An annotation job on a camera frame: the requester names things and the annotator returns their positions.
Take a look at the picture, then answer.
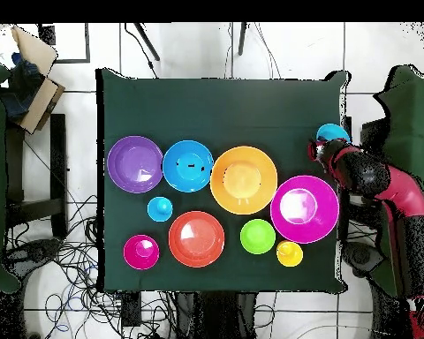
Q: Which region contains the red-orange bowl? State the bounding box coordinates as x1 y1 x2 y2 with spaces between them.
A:
168 210 226 268

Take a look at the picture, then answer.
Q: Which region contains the black stool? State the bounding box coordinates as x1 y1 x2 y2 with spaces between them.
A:
4 112 69 241

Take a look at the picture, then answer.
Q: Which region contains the small green bowl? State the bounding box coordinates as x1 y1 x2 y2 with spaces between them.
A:
239 218 277 256

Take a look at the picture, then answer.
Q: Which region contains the small crimson bowl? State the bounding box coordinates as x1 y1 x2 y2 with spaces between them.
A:
122 233 161 271

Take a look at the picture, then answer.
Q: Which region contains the blue cup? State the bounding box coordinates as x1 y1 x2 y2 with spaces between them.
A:
147 196 174 223

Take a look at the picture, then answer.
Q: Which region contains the purple bowl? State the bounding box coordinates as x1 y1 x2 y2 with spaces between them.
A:
106 135 164 194

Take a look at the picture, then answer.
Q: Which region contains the cardboard box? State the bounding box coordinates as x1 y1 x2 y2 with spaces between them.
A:
0 26 66 135

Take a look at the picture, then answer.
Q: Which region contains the tangle of cables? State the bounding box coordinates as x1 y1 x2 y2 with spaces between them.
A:
3 193 178 339

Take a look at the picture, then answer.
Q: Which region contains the large pink bowl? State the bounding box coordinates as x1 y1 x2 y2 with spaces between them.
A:
269 175 341 245

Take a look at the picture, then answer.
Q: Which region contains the large orange bowl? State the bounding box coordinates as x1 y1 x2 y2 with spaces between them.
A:
209 145 279 215

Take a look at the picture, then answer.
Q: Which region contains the yellow cup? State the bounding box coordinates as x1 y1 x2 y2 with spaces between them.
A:
276 239 304 268

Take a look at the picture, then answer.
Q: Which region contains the dark green tablecloth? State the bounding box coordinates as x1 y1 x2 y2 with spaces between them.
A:
95 67 351 295

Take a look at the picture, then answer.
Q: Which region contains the medium blue bowl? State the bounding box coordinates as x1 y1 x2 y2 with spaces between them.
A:
162 139 215 194

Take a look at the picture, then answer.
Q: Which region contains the black tripod leg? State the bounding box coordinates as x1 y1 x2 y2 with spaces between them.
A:
237 22 248 57
133 22 161 62

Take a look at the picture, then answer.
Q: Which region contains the black power strip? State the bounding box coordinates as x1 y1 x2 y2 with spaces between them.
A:
121 291 142 328

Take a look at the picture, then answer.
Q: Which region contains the small teal bowl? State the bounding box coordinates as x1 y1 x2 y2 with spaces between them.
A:
315 122 352 144

